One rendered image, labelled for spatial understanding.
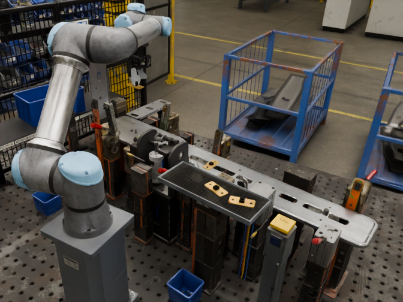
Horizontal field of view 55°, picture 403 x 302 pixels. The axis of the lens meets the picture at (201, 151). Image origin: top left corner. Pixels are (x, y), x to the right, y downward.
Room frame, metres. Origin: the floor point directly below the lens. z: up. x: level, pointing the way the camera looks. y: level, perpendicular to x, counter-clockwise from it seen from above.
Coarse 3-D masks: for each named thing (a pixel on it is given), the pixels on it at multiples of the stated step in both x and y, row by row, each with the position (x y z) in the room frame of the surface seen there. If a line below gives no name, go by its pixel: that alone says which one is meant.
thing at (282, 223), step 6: (276, 216) 0.93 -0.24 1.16; (282, 216) 0.93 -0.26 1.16; (270, 222) 0.90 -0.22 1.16; (276, 222) 0.90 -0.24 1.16; (282, 222) 0.91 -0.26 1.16; (288, 222) 0.91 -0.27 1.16; (294, 222) 0.91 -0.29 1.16; (276, 228) 0.89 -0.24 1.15; (282, 228) 0.88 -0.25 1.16; (288, 228) 0.88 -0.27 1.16
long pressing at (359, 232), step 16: (128, 128) 1.77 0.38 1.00; (144, 128) 1.78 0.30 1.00; (128, 144) 1.61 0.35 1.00; (192, 160) 1.49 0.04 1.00; (208, 160) 1.50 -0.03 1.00; (224, 160) 1.51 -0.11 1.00; (256, 176) 1.39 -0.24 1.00; (288, 192) 1.28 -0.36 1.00; (304, 192) 1.29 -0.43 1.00; (288, 208) 1.18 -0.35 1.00; (304, 208) 1.19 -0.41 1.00; (320, 208) 1.19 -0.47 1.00; (336, 208) 1.20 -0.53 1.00; (320, 224) 1.10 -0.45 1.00; (336, 224) 1.10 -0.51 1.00; (352, 224) 1.11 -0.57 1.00; (368, 224) 1.11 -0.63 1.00; (352, 240) 1.02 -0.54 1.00; (368, 240) 1.03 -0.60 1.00
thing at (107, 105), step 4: (112, 100) 1.62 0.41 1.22; (104, 104) 1.59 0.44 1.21; (108, 104) 1.58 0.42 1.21; (112, 104) 1.59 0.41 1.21; (104, 108) 1.57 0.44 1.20; (108, 108) 1.58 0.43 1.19; (112, 108) 1.59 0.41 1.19; (108, 112) 1.59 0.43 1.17; (112, 112) 1.59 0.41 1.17; (108, 116) 1.60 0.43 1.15; (112, 116) 1.59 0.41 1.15; (108, 120) 1.60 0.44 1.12; (112, 120) 1.59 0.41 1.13; (112, 124) 1.59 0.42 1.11; (116, 124) 1.61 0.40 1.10; (112, 128) 1.60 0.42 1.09; (116, 128) 1.60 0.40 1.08
